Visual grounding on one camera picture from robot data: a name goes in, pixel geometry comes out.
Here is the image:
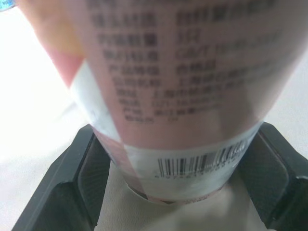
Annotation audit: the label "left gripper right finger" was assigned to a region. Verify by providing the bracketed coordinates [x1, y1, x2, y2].
[237, 122, 308, 231]

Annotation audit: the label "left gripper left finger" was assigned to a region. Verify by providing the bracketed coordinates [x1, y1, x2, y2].
[11, 124, 111, 231]

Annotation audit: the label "pink patterned shuttlecock tube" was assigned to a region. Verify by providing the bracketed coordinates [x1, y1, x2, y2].
[16, 0, 308, 205]

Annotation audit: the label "blue-capped object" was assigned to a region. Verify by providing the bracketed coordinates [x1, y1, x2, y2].
[0, 0, 17, 12]

